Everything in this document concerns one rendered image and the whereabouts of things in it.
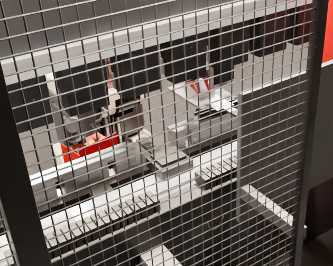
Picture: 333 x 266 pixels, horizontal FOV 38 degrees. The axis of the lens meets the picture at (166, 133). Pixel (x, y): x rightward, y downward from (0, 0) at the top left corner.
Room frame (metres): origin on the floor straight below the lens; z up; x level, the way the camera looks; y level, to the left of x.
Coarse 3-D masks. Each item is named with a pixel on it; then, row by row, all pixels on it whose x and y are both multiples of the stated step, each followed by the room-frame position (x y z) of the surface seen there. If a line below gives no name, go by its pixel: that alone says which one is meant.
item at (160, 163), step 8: (144, 144) 1.46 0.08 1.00; (152, 152) 1.41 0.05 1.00; (160, 152) 1.36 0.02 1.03; (168, 152) 1.35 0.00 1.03; (160, 160) 1.31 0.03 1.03; (168, 160) 1.30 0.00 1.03; (176, 160) 1.31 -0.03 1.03; (192, 160) 1.31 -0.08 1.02; (152, 168) 1.31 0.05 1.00; (160, 168) 1.28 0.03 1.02; (168, 168) 1.28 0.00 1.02; (176, 168) 1.28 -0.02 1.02; (184, 168) 1.30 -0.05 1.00; (160, 176) 1.27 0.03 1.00
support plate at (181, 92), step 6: (180, 84) 1.96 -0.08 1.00; (204, 84) 1.94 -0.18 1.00; (180, 90) 1.90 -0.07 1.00; (192, 90) 1.89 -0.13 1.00; (204, 90) 1.88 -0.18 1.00; (216, 90) 1.87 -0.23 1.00; (222, 90) 1.87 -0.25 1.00; (180, 96) 1.85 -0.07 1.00; (222, 96) 1.81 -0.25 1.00; (234, 96) 1.81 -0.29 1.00; (192, 102) 1.78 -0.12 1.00; (204, 108) 1.72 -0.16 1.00
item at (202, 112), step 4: (236, 100) 1.77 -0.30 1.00; (236, 104) 1.76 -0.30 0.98; (208, 108) 1.71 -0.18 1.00; (212, 108) 1.72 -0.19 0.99; (196, 112) 1.69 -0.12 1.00; (200, 112) 1.69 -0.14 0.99; (204, 112) 1.68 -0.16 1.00; (208, 112) 1.69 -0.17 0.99; (212, 112) 1.70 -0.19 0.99; (196, 116) 1.67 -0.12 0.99; (200, 116) 1.67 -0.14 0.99; (204, 116) 1.68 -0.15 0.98; (212, 116) 1.70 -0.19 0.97; (200, 120) 1.67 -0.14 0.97
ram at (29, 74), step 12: (300, 0) 1.88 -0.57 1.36; (252, 12) 1.76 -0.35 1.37; (264, 12) 1.79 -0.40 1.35; (216, 24) 1.68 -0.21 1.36; (228, 24) 1.71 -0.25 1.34; (168, 36) 1.58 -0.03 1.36; (180, 36) 1.60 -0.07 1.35; (120, 48) 1.49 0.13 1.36; (132, 48) 1.51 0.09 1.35; (72, 60) 1.41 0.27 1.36; (96, 60) 1.45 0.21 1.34; (12, 72) 1.32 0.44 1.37; (24, 72) 1.33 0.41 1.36; (48, 72) 1.37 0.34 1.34
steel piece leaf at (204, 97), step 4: (208, 92) 1.82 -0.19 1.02; (212, 92) 1.83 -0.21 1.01; (200, 96) 1.80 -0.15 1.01; (204, 96) 1.81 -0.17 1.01; (208, 96) 1.82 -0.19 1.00; (212, 96) 1.82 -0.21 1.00; (216, 96) 1.81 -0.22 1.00; (200, 100) 1.79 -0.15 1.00; (204, 100) 1.78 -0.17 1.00; (208, 100) 1.78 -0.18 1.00; (212, 100) 1.78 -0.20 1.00; (224, 100) 1.77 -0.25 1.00; (208, 104) 1.74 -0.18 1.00; (212, 104) 1.74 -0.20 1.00; (216, 104) 1.74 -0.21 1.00
